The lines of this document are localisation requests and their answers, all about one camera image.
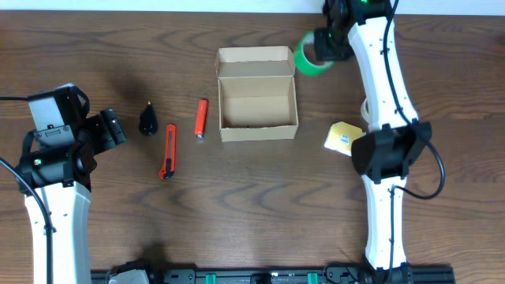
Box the black mounting rail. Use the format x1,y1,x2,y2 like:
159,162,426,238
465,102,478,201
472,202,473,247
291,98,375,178
91,260,456,284

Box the open cardboard box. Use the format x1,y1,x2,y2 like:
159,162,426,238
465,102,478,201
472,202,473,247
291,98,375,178
215,46,299,142

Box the yellow sticky note pad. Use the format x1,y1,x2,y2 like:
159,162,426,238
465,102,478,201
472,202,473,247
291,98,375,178
324,121,365,156

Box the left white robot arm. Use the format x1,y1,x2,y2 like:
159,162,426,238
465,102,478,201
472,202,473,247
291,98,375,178
16,84,126,283

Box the red utility knife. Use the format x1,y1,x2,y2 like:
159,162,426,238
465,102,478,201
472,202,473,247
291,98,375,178
159,124,177,180

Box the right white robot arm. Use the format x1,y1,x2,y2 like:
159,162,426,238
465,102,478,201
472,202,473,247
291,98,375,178
311,1,432,278

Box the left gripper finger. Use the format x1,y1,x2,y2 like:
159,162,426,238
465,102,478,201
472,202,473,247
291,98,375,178
109,119,126,144
100,108,118,148

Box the green tape roll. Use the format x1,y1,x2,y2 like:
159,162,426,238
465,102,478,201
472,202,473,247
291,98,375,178
294,31,335,77

